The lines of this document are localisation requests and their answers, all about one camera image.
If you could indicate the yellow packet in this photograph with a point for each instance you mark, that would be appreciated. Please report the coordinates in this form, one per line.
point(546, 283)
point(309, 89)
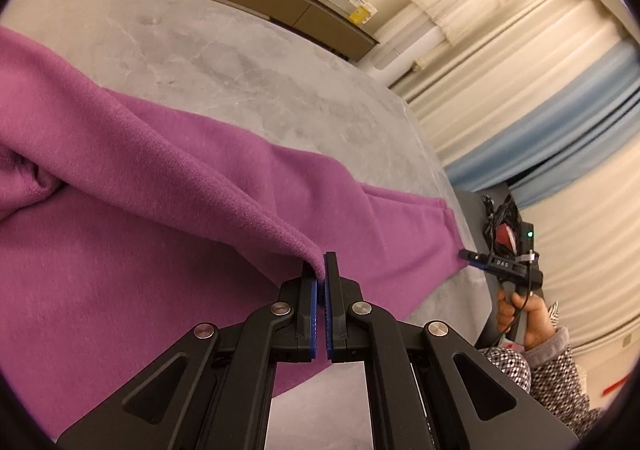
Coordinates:
point(361, 15)

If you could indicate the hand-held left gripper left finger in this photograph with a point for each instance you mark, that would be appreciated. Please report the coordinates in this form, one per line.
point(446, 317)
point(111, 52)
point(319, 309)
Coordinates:
point(313, 315)

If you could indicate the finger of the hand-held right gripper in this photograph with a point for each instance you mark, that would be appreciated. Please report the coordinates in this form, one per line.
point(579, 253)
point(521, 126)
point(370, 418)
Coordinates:
point(472, 257)

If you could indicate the person's patterned clothing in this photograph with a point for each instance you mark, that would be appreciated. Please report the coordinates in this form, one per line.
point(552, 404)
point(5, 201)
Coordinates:
point(507, 370)

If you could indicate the grey chair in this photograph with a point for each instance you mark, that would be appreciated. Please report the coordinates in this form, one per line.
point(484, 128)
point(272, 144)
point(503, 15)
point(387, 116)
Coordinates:
point(472, 230)

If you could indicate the cream curtain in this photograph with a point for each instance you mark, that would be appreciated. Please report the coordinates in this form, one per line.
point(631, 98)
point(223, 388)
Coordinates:
point(550, 80)

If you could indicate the purple fleece garment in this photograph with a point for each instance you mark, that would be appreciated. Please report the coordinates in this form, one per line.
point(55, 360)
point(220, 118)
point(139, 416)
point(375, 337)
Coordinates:
point(150, 230)

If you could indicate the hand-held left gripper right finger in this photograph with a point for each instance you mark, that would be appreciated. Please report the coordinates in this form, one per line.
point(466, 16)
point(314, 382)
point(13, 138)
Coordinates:
point(328, 315)

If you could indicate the person's right hand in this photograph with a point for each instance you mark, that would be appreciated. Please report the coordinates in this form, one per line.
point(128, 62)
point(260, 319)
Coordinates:
point(537, 317)

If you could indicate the person's right forearm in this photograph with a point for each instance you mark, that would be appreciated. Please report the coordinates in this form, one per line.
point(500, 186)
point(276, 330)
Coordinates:
point(565, 380)

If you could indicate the blue curtain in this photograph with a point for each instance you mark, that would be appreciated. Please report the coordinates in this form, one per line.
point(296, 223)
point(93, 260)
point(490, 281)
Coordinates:
point(550, 130)

